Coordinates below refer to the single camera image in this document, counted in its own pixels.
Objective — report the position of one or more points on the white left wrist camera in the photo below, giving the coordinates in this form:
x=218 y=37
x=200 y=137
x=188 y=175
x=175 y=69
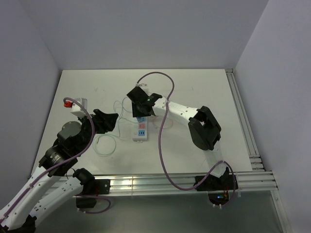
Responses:
x=76 y=109

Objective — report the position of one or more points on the white multicolour power strip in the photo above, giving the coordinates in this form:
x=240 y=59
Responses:
x=140 y=129

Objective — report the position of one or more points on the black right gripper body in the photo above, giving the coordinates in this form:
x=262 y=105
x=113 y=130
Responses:
x=136 y=111

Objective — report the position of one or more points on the aluminium side rail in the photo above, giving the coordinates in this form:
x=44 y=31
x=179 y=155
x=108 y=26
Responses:
x=255 y=159

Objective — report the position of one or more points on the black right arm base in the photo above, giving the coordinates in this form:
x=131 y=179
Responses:
x=222 y=186

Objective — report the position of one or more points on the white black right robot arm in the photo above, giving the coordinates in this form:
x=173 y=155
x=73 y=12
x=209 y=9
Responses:
x=205 y=131

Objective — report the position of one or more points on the aluminium front rail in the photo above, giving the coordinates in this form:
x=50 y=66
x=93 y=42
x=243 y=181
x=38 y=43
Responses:
x=157 y=184

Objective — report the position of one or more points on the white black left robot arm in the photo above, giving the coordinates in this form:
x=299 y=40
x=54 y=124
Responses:
x=31 y=205

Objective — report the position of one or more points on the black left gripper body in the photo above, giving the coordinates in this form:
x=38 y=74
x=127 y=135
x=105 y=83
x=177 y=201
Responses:
x=86 y=125

